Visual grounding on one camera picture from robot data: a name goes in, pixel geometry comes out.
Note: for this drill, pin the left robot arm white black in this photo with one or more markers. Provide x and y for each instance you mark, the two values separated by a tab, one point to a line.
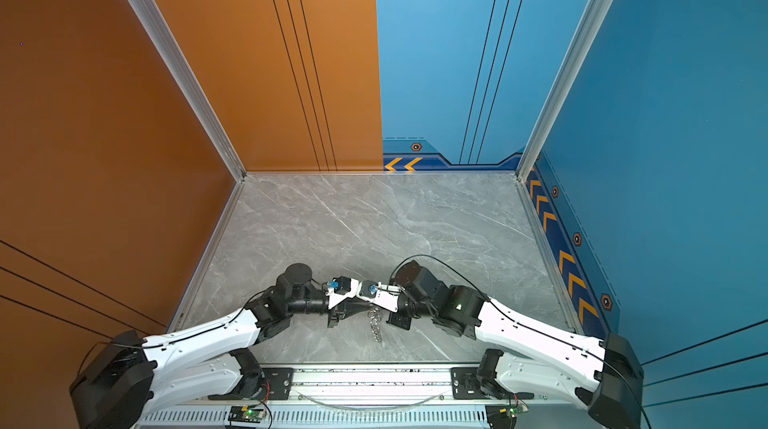
134	376

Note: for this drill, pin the left corner aluminium post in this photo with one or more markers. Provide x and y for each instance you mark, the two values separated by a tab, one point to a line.
161	36

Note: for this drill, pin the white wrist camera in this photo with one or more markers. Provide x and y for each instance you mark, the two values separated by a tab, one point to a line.
340	289
379	294

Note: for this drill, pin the corner aluminium post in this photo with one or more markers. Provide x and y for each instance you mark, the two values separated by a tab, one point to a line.
161	36
584	36

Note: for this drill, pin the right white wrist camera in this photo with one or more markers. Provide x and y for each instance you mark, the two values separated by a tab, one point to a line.
379	294

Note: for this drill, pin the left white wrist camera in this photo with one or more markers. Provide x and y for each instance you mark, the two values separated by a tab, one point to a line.
340	289

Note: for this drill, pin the aluminium front rail frame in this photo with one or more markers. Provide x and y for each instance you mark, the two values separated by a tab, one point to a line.
393	396

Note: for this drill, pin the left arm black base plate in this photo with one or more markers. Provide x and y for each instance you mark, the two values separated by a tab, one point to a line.
267	384

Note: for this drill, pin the green circuit board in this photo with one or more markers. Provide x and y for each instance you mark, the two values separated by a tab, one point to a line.
245	416
505	416

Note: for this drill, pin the left green circuit board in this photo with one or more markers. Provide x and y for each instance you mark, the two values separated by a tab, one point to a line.
245	416

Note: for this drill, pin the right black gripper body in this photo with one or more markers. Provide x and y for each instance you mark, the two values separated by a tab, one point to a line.
401	319

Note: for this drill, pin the right green circuit board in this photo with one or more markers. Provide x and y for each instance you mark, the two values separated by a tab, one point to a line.
505	416

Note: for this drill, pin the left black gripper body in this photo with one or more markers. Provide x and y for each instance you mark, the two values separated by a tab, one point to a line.
334	314

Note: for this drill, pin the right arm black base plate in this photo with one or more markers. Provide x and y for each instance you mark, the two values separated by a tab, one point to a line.
466	384

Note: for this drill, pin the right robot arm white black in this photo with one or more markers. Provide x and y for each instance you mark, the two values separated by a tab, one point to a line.
607	373

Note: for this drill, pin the right corner aluminium post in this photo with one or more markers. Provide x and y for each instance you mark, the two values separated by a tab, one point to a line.
584	36

